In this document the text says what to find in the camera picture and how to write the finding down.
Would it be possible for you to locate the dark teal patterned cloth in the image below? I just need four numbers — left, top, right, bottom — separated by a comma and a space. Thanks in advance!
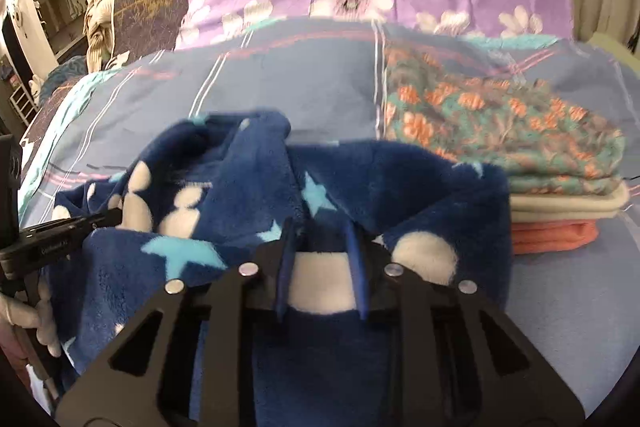
37, 56, 127, 108

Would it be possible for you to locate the blue plaid bed quilt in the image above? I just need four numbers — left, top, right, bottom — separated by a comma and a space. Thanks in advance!
17, 17, 640, 413

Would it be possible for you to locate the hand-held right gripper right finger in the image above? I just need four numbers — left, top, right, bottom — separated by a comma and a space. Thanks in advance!
344, 222, 587, 427

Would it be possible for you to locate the navy star print fleece garment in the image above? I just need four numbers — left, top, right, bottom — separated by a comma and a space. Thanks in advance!
42, 109, 513, 427

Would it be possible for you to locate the folded cream cloth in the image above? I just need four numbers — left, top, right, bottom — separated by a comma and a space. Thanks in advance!
507, 182, 632, 224

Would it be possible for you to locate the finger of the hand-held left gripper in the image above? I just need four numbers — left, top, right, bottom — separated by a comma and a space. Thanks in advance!
15, 207, 124, 275

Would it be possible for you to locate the dark tree print pillow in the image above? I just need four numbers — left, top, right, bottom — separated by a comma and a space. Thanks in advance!
111, 0, 199, 58

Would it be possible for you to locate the folded teal floral cloth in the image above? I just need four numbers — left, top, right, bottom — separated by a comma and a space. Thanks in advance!
382, 49, 629, 198

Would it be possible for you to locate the person's left hand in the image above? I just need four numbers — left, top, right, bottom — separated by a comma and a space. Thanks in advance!
0, 279, 62, 358

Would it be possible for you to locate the beige striped cloth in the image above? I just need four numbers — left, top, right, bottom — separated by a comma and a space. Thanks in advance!
82, 0, 119, 74

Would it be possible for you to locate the folded coral cloth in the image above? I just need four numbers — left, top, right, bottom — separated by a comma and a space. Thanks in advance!
510, 219, 600, 256

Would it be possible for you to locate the pale green cloth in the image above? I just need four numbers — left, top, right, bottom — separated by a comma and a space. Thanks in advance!
587, 32, 640, 75

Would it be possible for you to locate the white wire rack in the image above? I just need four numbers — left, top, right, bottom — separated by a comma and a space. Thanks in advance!
9, 82, 39, 126

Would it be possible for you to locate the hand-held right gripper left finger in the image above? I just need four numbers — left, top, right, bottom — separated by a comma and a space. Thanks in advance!
54, 218, 301, 427

